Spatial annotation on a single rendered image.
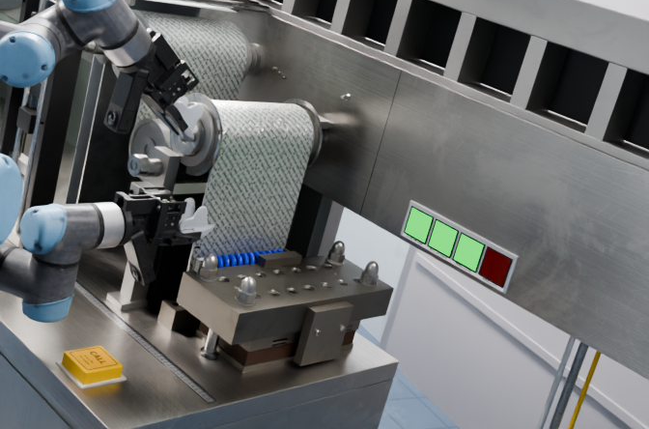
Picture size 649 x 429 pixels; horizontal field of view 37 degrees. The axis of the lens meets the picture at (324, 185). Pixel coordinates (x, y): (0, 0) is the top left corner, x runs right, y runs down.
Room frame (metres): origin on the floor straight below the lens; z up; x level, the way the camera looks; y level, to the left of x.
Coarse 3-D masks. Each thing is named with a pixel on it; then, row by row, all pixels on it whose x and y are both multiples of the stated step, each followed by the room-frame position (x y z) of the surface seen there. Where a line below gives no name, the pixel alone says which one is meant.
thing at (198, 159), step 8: (192, 104) 1.66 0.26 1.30; (208, 112) 1.64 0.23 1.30; (208, 120) 1.63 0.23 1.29; (208, 128) 1.62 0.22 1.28; (208, 136) 1.62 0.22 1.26; (208, 144) 1.62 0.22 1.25; (312, 144) 1.80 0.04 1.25; (176, 152) 1.67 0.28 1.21; (200, 152) 1.63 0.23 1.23; (208, 152) 1.61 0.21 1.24; (184, 160) 1.65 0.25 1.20; (192, 160) 1.64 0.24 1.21; (200, 160) 1.62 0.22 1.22
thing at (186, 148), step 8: (200, 120) 1.64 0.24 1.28; (200, 128) 1.63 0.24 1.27; (176, 136) 1.66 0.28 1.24; (200, 136) 1.62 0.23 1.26; (176, 144) 1.65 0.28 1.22; (184, 144) 1.64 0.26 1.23; (192, 144) 1.63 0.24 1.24; (200, 144) 1.62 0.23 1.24; (184, 152) 1.64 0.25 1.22; (192, 152) 1.62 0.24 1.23
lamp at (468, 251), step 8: (464, 240) 1.63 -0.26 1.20; (472, 240) 1.62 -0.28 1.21; (464, 248) 1.63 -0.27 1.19; (472, 248) 1.62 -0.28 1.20; (480, 248) 1.61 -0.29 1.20; (456, 256) 1.63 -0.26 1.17; (464, 256) 1.62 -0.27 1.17; (472, 256) 1.61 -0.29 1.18; (464, 264) 1.62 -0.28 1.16; (472, 264) 1.61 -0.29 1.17
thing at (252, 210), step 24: (288, 168) 1.76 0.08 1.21; (216, 192) 1.64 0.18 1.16; (240, 192) 1.68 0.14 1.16; (264, 192) 1.72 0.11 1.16; (288, 192) 1.77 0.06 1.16; (216, 216) 1.65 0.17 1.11; (240, 216) 1.69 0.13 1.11; (264, 216) 1.74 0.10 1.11; (288, 216) 1.79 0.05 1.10; (216, 240) 1.66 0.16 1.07; (240, 240) 1.70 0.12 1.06; (264, 240) 1.75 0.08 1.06; (192, 264) 1.62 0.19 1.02
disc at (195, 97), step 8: (192, 96) 1.68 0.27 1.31; (200, 96) 1.66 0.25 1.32; (208, 104) 1.65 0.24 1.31; (216, 112) 1.63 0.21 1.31; (216, 120) 1.62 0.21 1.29; (216, 128) 1.62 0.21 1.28; (216, 136) 1.62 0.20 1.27; (216, 144) 1.61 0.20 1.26; (216, 152) 1.61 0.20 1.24; (208, 160) 1.62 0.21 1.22; (184, 168) 1.66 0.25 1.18; (192, 168) 1.65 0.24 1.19; (200, 168) 1.63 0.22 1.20; (208, 168) 1.62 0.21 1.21
